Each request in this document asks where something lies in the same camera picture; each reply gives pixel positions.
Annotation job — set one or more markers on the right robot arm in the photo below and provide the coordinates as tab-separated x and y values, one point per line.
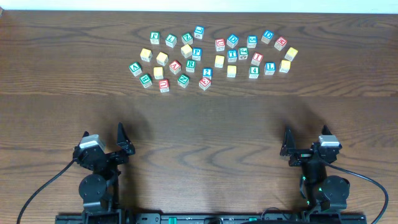
326	195

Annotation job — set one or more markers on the green R block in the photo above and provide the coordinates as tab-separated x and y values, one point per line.
190	66

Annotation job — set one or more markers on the yellow block centre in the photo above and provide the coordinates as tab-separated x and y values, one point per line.
231	71

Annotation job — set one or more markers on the green N block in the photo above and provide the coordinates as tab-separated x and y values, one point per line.
183	80

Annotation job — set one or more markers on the blue T block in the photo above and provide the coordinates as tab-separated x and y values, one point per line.
232	56

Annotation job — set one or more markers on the yellow S block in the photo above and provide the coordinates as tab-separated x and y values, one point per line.
186	51

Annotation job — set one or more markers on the red I block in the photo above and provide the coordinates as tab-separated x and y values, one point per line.
257	59

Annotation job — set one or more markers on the yellow block right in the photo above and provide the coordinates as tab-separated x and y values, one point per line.
284	66

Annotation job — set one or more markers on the blue D block right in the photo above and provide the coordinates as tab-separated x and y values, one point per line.
267	36

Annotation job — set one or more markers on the yellow K block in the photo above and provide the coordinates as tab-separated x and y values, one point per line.
290	54

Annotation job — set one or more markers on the blue P block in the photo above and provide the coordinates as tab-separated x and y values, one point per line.
196	54

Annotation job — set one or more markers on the blue 5 block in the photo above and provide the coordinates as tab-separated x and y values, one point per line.
251	41

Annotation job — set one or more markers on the blue block top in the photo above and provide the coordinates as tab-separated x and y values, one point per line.
199	32

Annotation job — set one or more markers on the blue L block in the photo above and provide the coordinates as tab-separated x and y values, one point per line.
269	68

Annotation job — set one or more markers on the green Z block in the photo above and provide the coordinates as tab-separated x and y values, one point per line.
187	38

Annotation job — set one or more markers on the yellow O block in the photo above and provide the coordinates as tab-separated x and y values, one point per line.
158	73

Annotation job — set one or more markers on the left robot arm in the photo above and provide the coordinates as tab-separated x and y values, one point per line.
100	190

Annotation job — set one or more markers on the green A block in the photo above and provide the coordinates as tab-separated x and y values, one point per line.
135	68

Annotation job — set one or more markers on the red M block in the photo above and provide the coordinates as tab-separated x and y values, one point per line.
280	43

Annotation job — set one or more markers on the blue D block left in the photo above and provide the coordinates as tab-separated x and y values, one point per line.
232	41

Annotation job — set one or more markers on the blue d block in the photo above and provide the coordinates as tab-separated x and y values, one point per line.
232	41
267	36

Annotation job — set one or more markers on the red u block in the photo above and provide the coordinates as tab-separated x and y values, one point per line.
220	44
164	86

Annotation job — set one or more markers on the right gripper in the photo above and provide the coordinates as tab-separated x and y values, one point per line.
305	152

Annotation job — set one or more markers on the green T block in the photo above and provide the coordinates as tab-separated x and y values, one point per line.
155	38

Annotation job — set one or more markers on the red U block lower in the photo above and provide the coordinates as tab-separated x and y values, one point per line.
164	86

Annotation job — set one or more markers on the green 4 block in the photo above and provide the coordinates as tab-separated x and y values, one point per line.
253	72

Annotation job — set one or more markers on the green L block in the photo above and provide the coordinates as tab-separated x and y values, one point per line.
171	40

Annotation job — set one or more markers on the red A block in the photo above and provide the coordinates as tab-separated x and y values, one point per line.
175	67

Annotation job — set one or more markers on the yellow C block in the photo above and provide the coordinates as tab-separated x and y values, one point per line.
219	61

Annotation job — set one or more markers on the green B block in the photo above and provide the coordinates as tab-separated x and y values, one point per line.
145	80

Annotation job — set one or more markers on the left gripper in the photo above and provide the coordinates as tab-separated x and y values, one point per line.
109	155

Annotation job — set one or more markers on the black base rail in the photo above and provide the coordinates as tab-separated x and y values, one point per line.
155	218

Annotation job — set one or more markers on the red U block upper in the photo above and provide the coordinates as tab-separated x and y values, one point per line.
220	44

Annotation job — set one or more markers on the green J block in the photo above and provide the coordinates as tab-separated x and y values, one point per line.
243	53

